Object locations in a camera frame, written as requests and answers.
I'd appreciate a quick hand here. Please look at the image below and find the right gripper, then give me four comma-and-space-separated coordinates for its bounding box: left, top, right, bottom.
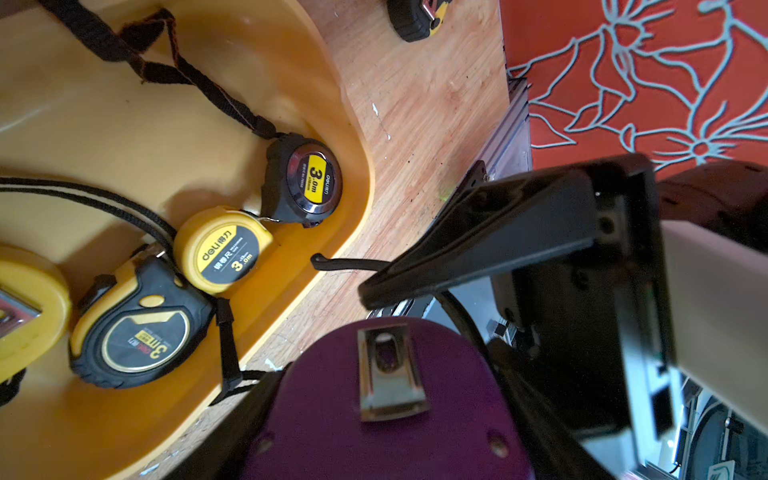
358, 154, 675, 438

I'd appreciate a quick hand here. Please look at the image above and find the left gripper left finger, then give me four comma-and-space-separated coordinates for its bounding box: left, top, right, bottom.
165, 370, 286, 479

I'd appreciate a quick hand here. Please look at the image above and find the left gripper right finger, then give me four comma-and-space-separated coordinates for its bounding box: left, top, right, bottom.
487, 338, 612, 479

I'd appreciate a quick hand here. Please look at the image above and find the yellow black 3m tape measure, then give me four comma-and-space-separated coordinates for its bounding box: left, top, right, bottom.
68, 243, 214, 389

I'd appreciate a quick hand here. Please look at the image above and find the purple tape measure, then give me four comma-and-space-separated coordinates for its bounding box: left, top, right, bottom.
237, 317, 534, 479

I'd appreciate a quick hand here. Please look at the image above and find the black deli tape measure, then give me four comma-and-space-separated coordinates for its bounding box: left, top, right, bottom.
260, 133, 343, 228

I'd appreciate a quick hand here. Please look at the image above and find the small yellow deli tape measure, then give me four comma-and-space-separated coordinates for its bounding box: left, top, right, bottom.
173, 206, 274, 295

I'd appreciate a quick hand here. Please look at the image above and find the round yellow tape measure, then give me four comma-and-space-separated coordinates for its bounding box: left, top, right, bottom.
1, 246, 72, 382

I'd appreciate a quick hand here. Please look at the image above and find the yellow plastic tray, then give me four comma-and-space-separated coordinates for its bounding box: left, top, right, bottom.
1, 1, 374, 479

